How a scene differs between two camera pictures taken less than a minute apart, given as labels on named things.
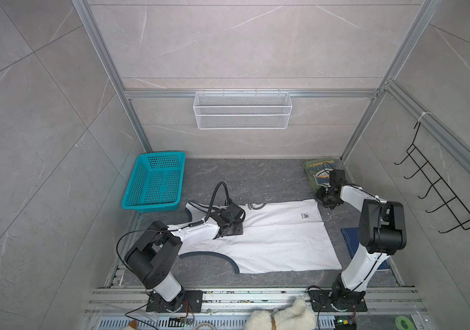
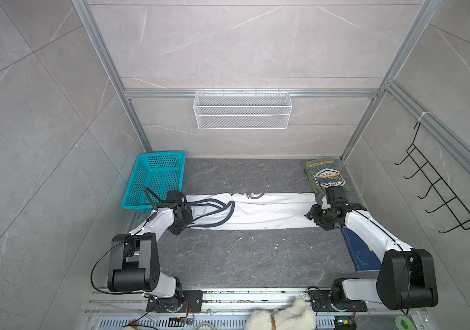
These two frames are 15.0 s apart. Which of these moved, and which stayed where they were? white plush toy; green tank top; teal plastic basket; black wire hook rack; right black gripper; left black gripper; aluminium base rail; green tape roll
Moved: right black gripper; left black gripper
Stayed: white plush toy; green tape roll; black wire hook rack; teal plastic basket; aluminium base rail; green tank top
